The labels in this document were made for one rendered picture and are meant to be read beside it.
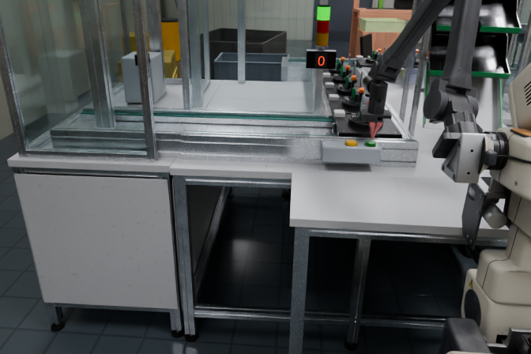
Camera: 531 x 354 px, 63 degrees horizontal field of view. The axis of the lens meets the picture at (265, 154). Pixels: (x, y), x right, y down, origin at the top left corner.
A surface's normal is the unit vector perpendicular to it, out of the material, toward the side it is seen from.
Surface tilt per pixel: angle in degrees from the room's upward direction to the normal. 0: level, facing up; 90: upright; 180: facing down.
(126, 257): 90
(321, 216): 0
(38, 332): 0
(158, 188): 90
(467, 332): 0
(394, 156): 90
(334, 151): 90
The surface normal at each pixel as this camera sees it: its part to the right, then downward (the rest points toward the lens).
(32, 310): 0.01, -0.92
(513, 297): -0.07, 0.26
